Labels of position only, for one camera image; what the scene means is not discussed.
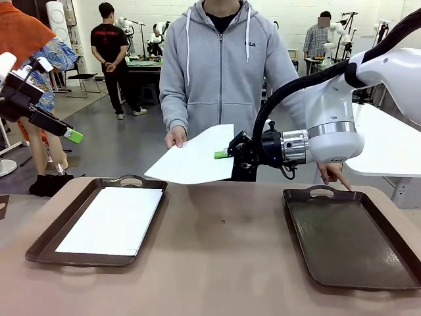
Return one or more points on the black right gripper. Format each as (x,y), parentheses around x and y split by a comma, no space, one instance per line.
(260,148)

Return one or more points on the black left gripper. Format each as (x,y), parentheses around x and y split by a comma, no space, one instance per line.
(19,98)

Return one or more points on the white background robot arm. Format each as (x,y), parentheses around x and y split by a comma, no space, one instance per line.
(158,33)
(335,33)
(125,26)

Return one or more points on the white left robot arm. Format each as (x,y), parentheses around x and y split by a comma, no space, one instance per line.
(6,66)

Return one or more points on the person's right forearm grey sleeve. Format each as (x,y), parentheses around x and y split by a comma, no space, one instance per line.
(174,112)

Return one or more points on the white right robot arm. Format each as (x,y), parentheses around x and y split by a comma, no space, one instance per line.
(332,105)

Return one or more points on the person's right hand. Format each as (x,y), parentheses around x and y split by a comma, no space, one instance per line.
(176,137)

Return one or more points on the person's left hand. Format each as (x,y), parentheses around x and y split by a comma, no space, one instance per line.
(332,172)

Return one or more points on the black bag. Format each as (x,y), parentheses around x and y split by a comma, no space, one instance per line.
(49,186)

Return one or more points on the black chair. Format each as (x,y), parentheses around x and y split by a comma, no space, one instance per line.
(82,76)

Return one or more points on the person in grey hoodie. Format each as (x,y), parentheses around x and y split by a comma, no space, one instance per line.
(217,82)

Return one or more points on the white round fan base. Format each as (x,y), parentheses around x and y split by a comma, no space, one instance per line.
(6,168)

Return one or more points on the brown plastic serving tray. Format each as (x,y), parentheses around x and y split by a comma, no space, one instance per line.
(345,240)
(65,214)

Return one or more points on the grey stool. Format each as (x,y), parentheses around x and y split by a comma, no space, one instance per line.
(149,93)

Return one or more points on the dark background work table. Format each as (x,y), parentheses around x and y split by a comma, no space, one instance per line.
(144,67)

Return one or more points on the man in black t-shirt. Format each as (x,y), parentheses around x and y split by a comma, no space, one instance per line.
(110,42)

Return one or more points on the dark brown board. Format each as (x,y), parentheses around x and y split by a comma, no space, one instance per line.
(4,212)

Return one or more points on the white tower air conditioner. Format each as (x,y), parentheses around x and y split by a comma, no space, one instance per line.
(59,23)

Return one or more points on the orange garment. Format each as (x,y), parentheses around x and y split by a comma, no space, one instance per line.
(23,33)

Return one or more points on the person in plaid shirt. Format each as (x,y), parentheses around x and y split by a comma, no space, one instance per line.
(315,39)

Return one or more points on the white table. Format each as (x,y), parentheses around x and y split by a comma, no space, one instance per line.
(388,148)

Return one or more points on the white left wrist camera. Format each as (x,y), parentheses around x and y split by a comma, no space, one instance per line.
(44,64)

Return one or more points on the black camera stand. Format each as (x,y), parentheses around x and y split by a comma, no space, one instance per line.
(383,33)

